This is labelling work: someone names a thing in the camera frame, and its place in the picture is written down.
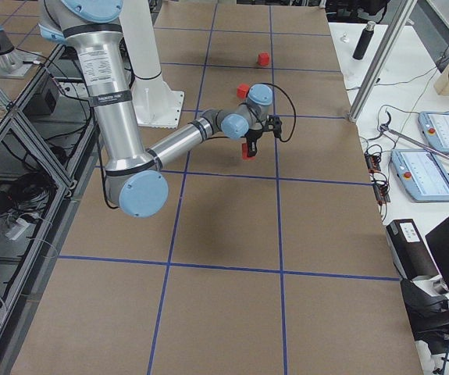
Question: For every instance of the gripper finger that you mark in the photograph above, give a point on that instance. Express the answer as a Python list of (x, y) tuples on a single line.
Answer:
[(251, 149)]

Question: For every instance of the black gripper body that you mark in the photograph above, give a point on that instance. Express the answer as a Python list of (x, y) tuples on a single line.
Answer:
[(254, 137)]

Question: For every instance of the red block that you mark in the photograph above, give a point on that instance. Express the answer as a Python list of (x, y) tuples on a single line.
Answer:
[(263, 59), (242, 91), (246, 154)]

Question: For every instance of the small circuit board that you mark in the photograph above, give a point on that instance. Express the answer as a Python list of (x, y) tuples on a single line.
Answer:
[(379, 180)]

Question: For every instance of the black water bottle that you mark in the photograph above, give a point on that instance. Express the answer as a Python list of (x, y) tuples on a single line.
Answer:
[(364, 41)]

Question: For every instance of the near blue teach pendant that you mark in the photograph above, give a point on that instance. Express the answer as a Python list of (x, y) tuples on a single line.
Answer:
[(422, 175)]

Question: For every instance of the blue teach pendant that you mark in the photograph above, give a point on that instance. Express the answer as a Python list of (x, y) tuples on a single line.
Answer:
[(435, 127), (422, 175)]

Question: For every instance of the far blue teach pendant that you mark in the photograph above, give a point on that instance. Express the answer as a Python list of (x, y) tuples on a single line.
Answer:
[(435, 127)]

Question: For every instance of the black box with label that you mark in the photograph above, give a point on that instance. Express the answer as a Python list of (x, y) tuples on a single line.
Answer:
[(410, 254)]

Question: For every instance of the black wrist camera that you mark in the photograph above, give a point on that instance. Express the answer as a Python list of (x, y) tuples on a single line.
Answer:
[(274, 124)]

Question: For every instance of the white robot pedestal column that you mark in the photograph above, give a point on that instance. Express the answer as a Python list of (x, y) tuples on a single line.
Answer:
[(155, 103)]

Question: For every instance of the aluminium frame post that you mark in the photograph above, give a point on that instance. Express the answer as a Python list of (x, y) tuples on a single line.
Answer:
[(392, 33)]

